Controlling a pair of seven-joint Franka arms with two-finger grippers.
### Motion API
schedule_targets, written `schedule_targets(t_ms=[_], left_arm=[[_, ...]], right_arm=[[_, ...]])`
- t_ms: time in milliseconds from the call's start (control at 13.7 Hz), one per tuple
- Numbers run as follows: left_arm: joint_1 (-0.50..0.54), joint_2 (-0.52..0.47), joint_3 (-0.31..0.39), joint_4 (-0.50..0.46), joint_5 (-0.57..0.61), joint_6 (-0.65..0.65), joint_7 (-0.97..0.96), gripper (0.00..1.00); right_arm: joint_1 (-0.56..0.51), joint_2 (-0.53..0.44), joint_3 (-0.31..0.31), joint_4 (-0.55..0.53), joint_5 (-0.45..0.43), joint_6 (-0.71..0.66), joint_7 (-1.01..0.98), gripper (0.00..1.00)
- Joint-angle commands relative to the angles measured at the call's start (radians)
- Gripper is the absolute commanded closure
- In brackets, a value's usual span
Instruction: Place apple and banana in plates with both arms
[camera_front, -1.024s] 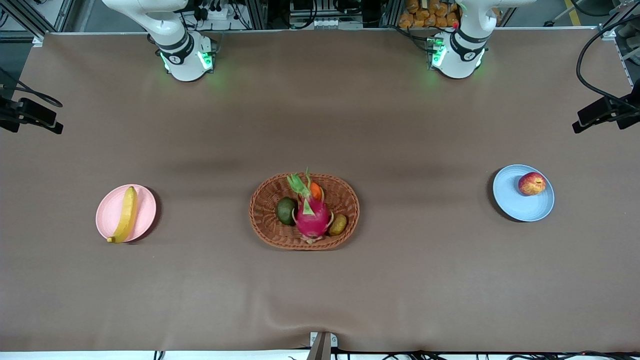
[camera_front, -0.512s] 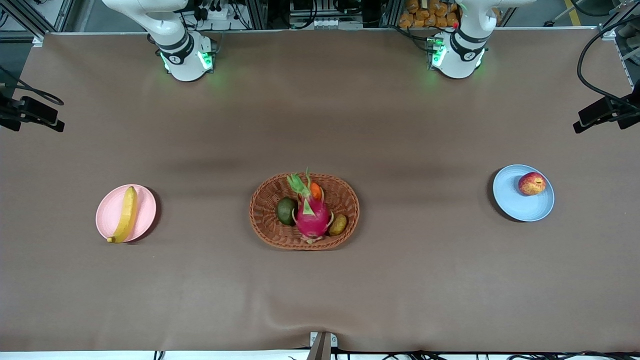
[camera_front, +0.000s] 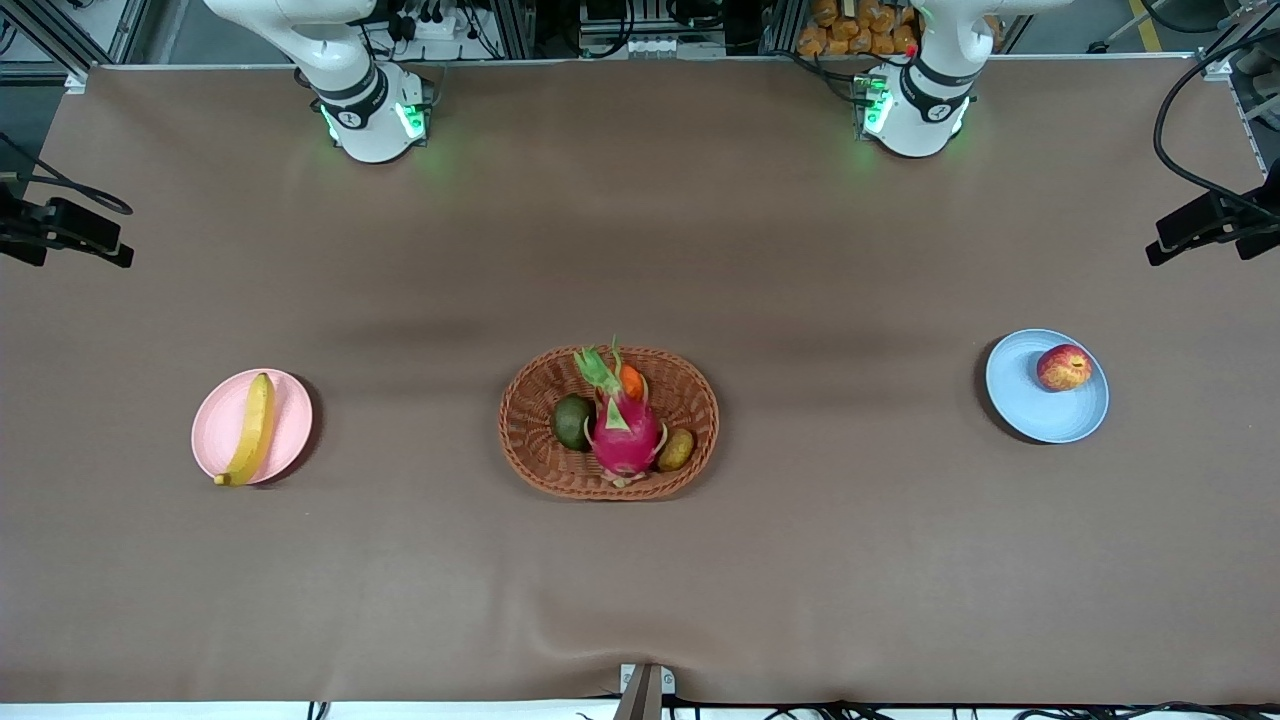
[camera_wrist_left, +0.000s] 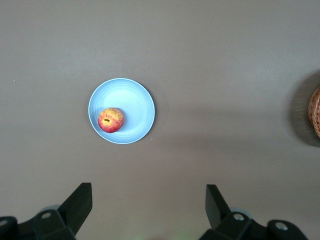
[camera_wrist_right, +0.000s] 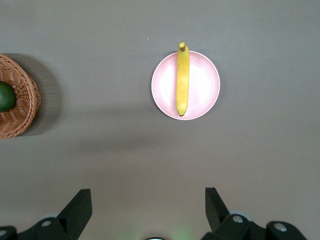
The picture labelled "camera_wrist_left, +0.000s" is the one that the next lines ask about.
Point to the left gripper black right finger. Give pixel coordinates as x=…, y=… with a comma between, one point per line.
x=217, y=212

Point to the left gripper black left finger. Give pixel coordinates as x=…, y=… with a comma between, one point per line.
x=72, y=210

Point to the red yellow apple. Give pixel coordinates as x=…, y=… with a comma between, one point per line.
x=111, y=120

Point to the blue round plate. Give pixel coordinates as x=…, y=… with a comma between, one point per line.
x=132, y=105

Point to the oval wicker basket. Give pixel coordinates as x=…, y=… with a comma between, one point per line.
x=315, y=112

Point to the table cover cloth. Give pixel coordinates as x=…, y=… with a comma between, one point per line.
x=200, y=50

